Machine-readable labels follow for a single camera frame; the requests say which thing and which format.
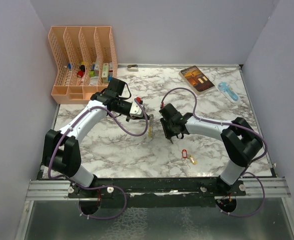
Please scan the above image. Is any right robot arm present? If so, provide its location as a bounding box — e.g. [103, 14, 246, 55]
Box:
[159, 103, 263, 196]

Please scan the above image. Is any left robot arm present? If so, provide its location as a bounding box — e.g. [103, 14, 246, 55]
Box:
[42, 78, 149, 198]

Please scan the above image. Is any red tag key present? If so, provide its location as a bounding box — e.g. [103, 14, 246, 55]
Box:
[181, 149, 188, 165]

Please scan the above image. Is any orange-yellow tag key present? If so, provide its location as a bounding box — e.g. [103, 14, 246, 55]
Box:
[187, 154, 197, 165]

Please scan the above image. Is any green white box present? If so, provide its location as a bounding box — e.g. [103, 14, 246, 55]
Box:
[101, 63, 109, 84]

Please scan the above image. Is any beige small object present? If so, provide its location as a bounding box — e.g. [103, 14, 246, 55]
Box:
[127, 64, 138, 72]

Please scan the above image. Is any green block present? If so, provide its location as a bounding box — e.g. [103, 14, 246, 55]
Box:
[89, 71, 95, 77]

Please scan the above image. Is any paperback book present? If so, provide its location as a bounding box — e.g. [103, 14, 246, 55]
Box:
[179, 65, 215, 95]

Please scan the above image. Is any red black bottle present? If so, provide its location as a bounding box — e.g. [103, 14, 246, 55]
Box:
[77, 64, 86, 78]

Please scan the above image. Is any peach desk organizer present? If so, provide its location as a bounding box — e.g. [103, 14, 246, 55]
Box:
[48, 26, 118, 104]

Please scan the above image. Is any blue packaged item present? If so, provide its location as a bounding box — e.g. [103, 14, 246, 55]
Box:
[217, 82, 240, 103]

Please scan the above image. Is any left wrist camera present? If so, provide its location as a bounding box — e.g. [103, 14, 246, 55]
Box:
[129, 101, 143, 117]

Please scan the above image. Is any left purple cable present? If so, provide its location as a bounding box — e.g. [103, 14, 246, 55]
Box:
[47, 97, 150, 221]

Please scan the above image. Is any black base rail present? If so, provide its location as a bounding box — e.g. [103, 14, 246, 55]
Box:
[68, 177, 246, 208]

